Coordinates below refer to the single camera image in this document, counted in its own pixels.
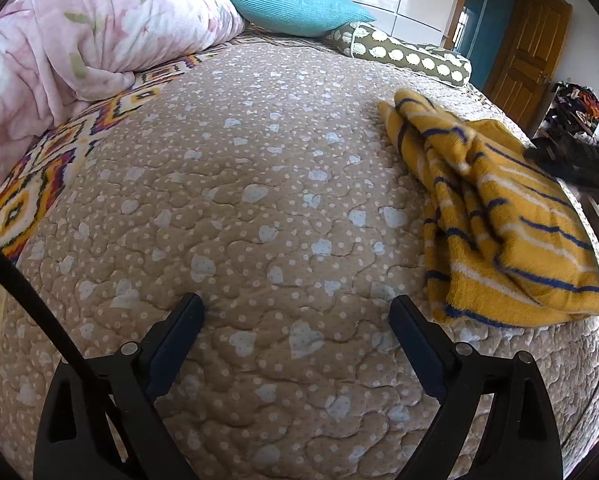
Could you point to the cluttered rack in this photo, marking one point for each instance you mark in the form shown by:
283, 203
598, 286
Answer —
574, 100

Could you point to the olive polka-dot pillow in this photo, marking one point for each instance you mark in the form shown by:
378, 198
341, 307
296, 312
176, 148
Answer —
404, 50

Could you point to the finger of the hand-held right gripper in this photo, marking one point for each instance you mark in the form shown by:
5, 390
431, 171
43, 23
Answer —
549, 157

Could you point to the yellow striped sweater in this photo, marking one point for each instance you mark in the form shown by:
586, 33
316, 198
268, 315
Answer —
504, 220

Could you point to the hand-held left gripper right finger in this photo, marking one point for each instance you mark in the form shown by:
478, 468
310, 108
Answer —
419, 347

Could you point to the teal pillow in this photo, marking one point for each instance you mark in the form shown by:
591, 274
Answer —
299, 7

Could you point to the wooden door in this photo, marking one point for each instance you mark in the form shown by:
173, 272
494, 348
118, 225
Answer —
529, 60

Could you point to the beige dotted quilt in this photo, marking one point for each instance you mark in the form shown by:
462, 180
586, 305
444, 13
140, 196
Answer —
254, 185

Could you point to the pink floral duvet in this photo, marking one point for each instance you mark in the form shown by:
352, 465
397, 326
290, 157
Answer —
104, 25

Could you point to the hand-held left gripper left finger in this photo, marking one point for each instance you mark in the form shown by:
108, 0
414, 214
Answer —
179, 340

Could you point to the colourful zigzag bedsheet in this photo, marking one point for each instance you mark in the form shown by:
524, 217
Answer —
29, 180

